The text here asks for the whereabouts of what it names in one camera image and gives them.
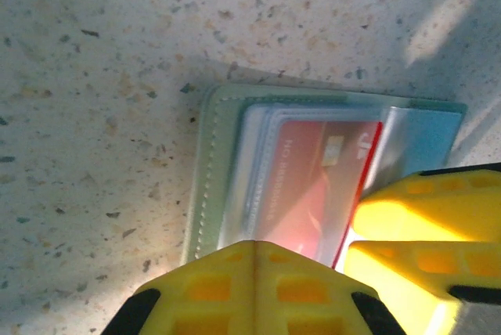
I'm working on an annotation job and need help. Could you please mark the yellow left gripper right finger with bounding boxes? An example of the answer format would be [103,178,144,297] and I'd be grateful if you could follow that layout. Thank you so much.
[256,240,408,335]

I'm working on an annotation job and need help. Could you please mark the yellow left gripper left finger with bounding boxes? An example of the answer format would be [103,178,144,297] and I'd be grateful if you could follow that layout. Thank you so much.
[103,241,258,335]

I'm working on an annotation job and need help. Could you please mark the red credit card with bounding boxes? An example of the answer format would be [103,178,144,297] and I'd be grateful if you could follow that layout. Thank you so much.
[256,119,384,269]

